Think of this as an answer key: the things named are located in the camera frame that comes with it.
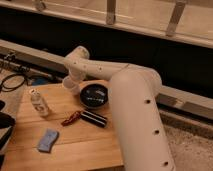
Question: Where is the black object at left edge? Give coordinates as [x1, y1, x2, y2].
[0, 100, 15, 168]

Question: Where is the white plastic bottle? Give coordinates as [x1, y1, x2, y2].
[29, 89, 50, 117]

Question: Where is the blue sponge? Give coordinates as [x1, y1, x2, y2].
[37, 129, 59, 153]

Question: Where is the black cable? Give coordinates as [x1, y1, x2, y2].
[0, 73, 30, 93]

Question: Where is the dark ceramic bowl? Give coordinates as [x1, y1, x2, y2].
[80, 84, 108, 108]

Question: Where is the white ceramic cup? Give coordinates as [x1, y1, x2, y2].
[62, 76, 80, 95]

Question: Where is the wooden cutting board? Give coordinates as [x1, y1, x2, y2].
[1, 84, 122, 171]

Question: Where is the blue object behind board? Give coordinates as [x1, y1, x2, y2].
[31, 77, 49, 86]

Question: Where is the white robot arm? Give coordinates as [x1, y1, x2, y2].
[63, 46, 176, 171]

